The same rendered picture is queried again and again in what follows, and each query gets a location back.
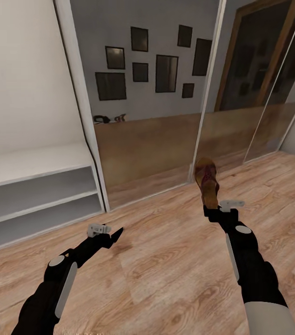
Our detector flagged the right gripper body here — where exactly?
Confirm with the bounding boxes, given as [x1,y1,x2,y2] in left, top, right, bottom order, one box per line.
[208,208,239,227]

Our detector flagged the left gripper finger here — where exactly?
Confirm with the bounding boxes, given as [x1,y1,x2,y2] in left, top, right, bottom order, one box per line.
[111,228,123,244]

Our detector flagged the sandal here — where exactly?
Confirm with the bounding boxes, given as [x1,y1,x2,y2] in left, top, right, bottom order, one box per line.
[194,157,220,209]

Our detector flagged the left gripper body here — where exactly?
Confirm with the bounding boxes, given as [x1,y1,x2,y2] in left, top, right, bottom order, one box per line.
[81,233,112,258]

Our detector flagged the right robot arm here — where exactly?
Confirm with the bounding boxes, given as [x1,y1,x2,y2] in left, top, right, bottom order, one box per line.
[203,200,295,335]

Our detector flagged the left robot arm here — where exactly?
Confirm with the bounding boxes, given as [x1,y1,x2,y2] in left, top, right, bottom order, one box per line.
[11,223,123,335]

